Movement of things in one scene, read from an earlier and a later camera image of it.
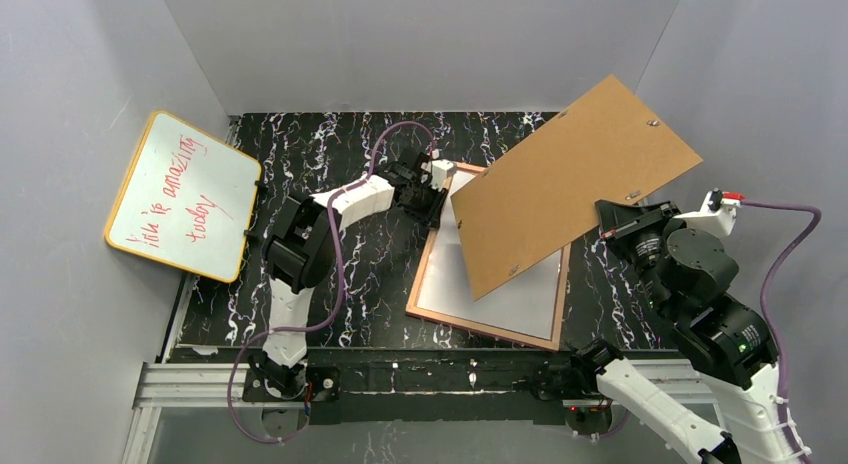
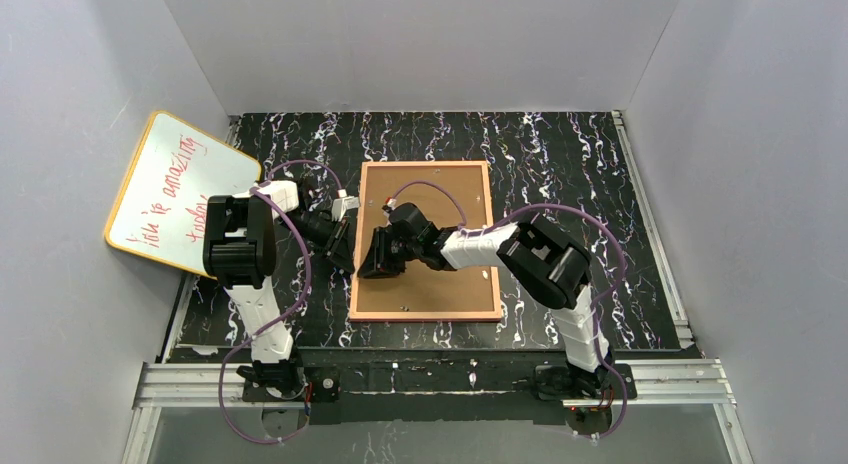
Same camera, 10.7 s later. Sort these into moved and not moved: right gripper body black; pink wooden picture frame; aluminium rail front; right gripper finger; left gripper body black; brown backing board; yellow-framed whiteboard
Moved: brown backing board; right gripper finger; right gripper body black; pink wooden picture frame; left gripper body black
Not moved: yellow-framed whiteboard; aluminium rail front
